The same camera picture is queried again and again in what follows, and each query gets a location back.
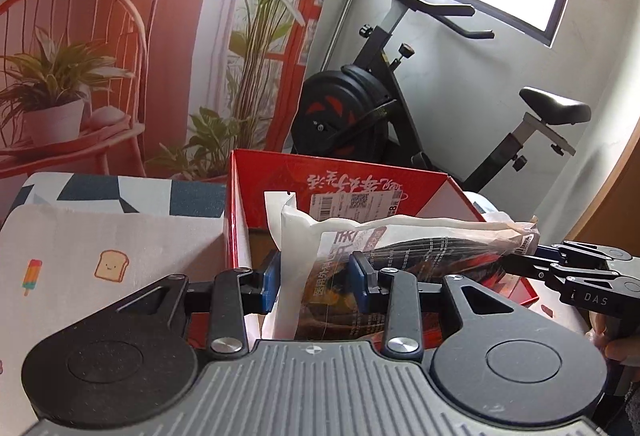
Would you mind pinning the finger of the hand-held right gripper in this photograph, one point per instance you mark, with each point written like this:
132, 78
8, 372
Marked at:
575, 251
530, 262

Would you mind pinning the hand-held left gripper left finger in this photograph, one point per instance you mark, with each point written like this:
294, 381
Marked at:
270, 283

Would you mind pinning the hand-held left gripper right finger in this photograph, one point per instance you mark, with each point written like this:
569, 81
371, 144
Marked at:
359, 280

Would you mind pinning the white packet with dark contents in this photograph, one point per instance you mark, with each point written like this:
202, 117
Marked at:
320, 261

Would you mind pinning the red strawberry print box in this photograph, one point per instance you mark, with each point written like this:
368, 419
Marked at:
270, 176

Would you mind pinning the person's right hand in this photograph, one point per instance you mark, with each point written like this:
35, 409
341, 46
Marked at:
620, 336

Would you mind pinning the wooden door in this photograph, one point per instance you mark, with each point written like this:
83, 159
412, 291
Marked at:
612, 196

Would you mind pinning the plain white packet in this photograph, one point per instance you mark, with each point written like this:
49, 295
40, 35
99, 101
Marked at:
274, 216

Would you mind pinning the geometric pattern blanket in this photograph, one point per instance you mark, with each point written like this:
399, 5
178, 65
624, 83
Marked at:
140, 196

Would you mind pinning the black exercise bike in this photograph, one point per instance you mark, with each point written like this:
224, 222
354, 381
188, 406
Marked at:
345, 111

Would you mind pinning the metal stand pole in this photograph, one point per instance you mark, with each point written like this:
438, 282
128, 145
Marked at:
342, 16

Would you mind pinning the wall poster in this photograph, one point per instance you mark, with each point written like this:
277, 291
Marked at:
175, 41

